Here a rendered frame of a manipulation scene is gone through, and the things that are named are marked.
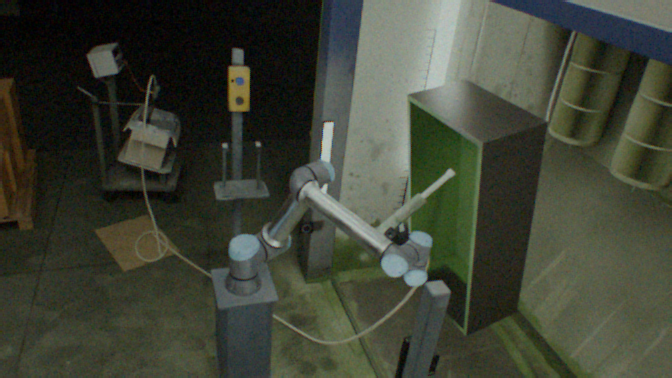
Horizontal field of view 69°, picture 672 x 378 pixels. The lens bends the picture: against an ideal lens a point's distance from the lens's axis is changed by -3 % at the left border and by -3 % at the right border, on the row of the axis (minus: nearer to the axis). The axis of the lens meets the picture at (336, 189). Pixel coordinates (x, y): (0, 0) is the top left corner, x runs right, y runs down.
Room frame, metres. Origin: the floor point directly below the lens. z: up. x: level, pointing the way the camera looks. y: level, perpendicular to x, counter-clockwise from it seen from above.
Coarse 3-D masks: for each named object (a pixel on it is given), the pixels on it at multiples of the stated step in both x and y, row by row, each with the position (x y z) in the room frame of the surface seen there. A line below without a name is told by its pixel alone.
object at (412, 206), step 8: (448, 176) 1.95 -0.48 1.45; (440, 184) 1.95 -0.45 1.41; (424, 192) 1.96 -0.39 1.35; (416, 200) 1.93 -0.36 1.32; (424, 200) 1.94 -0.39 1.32; (400, 208) 1.96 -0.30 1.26; (408, 208) 1.93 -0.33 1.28; (416, 208) 1.93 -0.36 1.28; (392, 216) 1.95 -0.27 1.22; (400, 216) 1.92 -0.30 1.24; (408, 216) 1.93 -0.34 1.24; (384, 224) 1.94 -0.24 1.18; (392, 224) 1.92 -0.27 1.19; (400, 232) 1.93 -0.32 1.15
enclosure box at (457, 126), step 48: (432, 96) 2.41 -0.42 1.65; (480, 96) 2.37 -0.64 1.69; (432, 144) 2.55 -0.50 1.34; (480, 144) 1.93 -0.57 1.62; (528, 144) 2.04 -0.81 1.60; (432, 192) 2.58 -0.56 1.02; (480, 192) 1.94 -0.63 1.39; (528, 192) 2.08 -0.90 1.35; (432, 240) 2.62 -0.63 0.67; (480, 240) 1.98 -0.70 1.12; (528, 240) 2.13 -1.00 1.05; (480, 288) 2.02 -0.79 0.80
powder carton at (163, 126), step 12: (144, 108) 4.01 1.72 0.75; (132, 120) 3.72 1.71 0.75; (156, 120) 4.06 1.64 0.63; (168, 120) 4.08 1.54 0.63; (132, 132) 3.63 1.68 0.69; (156, 132) 3.68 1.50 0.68; (168, 132) 3.72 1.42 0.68; (132, 144) 3.67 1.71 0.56; (144, 144) 3.69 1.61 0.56; (156, 144) 3.65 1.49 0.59; (168, 144) 3.88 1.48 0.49; (132, 156) 3.67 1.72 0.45; (144, 156) 3.68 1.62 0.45; (156, 156) 3.70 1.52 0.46; (156, 168) 3.70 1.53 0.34
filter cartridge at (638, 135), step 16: (656, 64) 2.60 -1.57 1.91; (656, 80) 2.57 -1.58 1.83; (640, 96) 2.64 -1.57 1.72; (656, 96) 2.55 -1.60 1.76; (640, 112) 2.60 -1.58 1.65; (656, 112) 2.53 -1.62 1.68; (624, 128) 2.69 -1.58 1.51; (640, 128) 2.56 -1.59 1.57; (656, 128) 2.51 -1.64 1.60; (624, 144) 2.62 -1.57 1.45; (640, 144) 2.53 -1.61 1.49; (656, 144) 2.49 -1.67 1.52; (624, 160) 2.58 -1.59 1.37; (640, 160) 2.52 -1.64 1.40; (656, 160) 2.48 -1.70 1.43; (624, 176) 2.54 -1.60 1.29; (640, 176) 2.51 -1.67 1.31; (656, 176) 2.47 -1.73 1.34
